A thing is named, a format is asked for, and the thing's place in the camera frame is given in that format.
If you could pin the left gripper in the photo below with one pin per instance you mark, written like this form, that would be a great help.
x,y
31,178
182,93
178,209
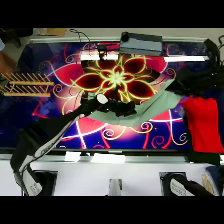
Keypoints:
x,y
124,108

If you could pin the grey green shirt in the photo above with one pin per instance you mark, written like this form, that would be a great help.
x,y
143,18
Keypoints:
x,y
150,108

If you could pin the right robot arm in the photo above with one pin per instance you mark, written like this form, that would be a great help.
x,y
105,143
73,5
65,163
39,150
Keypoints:
x,y
181,187

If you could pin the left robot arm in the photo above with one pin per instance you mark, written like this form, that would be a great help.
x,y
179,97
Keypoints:
x,y
50,130

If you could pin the red T-shirt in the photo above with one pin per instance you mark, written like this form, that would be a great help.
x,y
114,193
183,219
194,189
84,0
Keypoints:
x,y
203,123

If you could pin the dark blue garment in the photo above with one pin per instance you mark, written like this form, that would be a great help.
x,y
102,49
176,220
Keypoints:
x,y
216,180

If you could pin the silver frame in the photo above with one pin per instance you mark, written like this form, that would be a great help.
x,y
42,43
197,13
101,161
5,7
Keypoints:
x,y
115,186

